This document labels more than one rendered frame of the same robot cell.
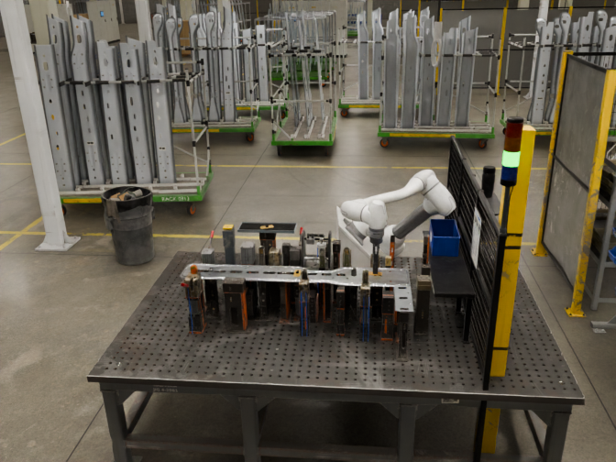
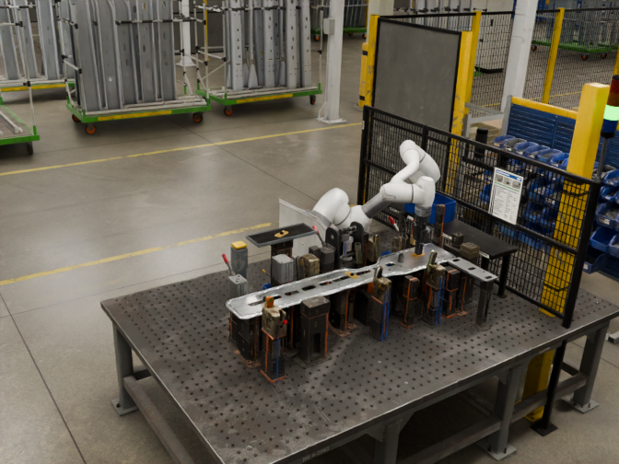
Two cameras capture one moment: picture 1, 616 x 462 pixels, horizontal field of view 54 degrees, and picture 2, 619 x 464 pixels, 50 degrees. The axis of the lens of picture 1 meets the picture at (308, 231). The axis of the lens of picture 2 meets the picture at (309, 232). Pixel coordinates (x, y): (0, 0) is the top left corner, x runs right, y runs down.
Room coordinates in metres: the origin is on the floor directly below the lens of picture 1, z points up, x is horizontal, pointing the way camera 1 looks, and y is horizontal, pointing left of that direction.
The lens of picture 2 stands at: (1.01, 2.31, 2.61)
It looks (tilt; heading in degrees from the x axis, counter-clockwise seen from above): 23 degrees down; 319
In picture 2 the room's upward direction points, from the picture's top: 2 degrees clockwise
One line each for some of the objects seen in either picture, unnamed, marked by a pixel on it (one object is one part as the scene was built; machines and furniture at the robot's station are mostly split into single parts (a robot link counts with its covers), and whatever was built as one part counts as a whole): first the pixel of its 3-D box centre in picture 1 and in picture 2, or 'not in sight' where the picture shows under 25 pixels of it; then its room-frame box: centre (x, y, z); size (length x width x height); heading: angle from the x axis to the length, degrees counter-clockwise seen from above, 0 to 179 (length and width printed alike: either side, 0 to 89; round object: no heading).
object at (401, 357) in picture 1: (402, 333); (484, 302); (2.79, -0.50, 0.84); 0.11 x 0.06 x 0.29; 174
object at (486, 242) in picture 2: (445, 260); (448, 226); (3.33, -0.85, 1.02); 0.90 x 0.22 x 0.03; 174
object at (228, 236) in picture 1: (230, 259); (239, 284); (3.62, 0.52, 0.92); 0.08 x 0.08 x 0.44; 84
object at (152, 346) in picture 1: (335, 311); (366, 307); (3.33, -0.16, 0.68); 2.56 x 1.61 x 0.04; 84
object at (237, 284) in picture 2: (210, 276); (238, 310); (3.46, 0.64, 0.88); 0.11 x 0.10 x 0.36; 174
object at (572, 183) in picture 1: (571, 178); (408, 135); (4.98, -2.30, 1.00); 1.34 x 0.14 x 2.00; 174
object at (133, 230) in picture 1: (131, 225); not in sight; (5.67, 1.80, 0.36); 0.54 x 0.50 x 0.73; 174
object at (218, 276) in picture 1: (293, 274); (349, 277); (3.23, 0.09, 1.00); 1.38 x 0.22 x 0.02; 84
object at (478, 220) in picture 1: (477, 237); (506, 195); (3.02, -0.93, 1.30); 0.23 x 0.02 x 0.31; 174
